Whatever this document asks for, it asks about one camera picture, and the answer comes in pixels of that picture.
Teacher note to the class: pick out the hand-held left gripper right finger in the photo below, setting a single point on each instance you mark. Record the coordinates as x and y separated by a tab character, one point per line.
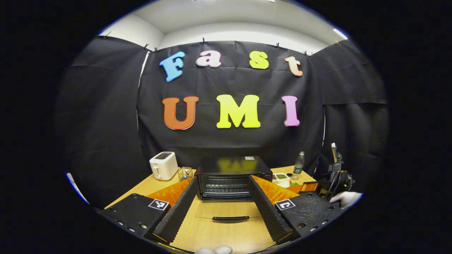
266	211

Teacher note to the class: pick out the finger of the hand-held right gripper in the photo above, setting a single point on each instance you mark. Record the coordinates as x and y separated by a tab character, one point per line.
309	187

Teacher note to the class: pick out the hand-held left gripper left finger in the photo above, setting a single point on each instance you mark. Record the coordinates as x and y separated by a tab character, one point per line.
178	211

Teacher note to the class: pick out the black electric oven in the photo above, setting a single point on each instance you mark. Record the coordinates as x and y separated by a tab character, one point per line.
229	165

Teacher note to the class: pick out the clear plastic water bottle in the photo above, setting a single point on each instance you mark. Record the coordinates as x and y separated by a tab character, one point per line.
298	165

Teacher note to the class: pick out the white divided dish with grains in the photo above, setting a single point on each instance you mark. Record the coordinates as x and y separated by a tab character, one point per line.
281	179

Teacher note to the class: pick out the white toaster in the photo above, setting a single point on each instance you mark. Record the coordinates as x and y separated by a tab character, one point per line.
163	165

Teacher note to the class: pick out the black backdrop cloth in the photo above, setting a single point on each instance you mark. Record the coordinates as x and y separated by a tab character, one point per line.
229	141

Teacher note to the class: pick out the ceiling light panel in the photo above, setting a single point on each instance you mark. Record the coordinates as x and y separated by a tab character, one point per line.
340	34

